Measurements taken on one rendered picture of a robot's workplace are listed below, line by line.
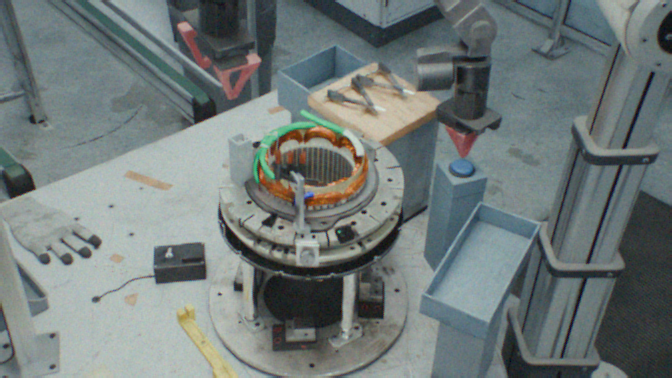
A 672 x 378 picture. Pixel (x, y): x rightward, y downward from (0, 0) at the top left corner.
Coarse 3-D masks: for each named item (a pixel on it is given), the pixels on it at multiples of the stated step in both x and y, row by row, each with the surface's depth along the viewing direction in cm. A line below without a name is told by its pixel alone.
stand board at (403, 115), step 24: (360, 72) 175; (312, 96) 168; (360, 96) 168; (384, 96) 169; (408, 96) 169; (336, 120) 164; (360, 120) 162; (384, 120) 162; (408, 120) 163; (384, 144) 159
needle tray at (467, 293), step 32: (480, 224) 147; (512, 224) 144; (448, 256) 136; (480, 256) 141; (512, 256) 141; (448, 288) 135; (480, 288) 135; (448, 320) 129; (480, 320) 126; (448, 352) 145; (480, 352) 141
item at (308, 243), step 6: (300, 240) 132; (306, 240) 132; (312, 240) 132; (300, 246) 132; (306, 246) 132; (312, 246) 132; (318, 246) 132; (300, 252) 133; (312, 252) 132; (318, 252) 132; (318, 258) 133; (300, 264) 134; (312, 264) 134; (318, 264) 134
